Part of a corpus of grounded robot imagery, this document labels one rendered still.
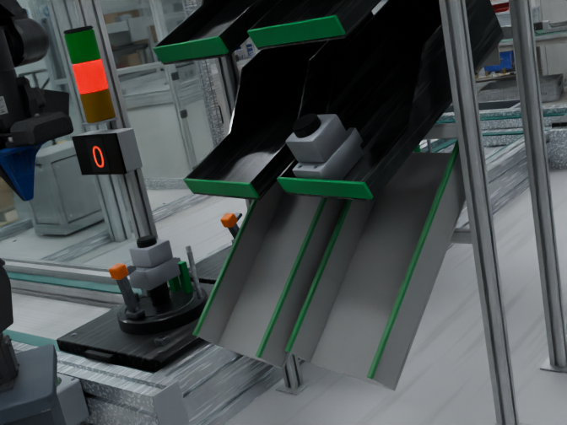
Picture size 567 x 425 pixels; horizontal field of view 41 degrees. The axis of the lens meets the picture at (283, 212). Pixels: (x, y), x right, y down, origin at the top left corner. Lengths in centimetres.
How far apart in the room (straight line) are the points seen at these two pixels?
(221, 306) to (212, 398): 14
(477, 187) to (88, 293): 89
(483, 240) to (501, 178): 94
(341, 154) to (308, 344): 23
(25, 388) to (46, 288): 79
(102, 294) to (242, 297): 53
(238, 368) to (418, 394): 25
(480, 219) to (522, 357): 33
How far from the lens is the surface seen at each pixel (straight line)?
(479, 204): 84
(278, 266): 97
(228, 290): 99
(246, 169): 92
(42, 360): 92
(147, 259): 115
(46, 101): 98
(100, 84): 133
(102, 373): 110
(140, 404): 101
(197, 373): 103
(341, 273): 91
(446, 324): 125
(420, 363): 114
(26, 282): 169
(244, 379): 110
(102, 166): 135
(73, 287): 155
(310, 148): 79
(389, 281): 87
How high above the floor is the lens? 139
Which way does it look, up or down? 15 degrees down
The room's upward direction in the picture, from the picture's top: 11 degrees counter-clockwise
